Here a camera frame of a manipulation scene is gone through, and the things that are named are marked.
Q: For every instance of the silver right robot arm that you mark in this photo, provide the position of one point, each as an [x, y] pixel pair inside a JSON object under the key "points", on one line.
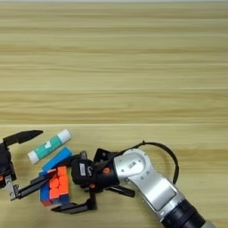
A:
{"points": [[154, 184]]}

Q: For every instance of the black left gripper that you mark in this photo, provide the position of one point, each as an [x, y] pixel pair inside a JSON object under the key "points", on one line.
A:
{"points": [[9, 187]]}

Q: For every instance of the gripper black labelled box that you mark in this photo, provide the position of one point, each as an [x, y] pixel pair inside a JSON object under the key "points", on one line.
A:
{"points": [[4, 158], [82, 172]]}

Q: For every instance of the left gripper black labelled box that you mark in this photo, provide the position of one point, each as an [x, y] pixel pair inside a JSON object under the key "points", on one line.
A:
{"points": [[4, 158]]}

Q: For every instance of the green white glue stick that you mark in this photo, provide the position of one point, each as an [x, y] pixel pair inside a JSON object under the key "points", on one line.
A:
{"points": [[47, 147]]}

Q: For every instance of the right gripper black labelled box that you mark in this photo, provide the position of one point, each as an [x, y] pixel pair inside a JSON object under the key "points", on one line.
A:
{"points": [[82, 172]]}

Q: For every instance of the blue rectangular eraser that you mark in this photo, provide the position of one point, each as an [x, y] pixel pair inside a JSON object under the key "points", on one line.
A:
{"points": [[58, 158]]}

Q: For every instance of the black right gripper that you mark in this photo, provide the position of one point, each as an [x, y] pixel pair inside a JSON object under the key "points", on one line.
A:
{"points": [[104, 173]]}

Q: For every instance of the orange blue puzzle cube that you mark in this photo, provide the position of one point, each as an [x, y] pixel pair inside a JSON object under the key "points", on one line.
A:
{"points": [[58, 184]]}

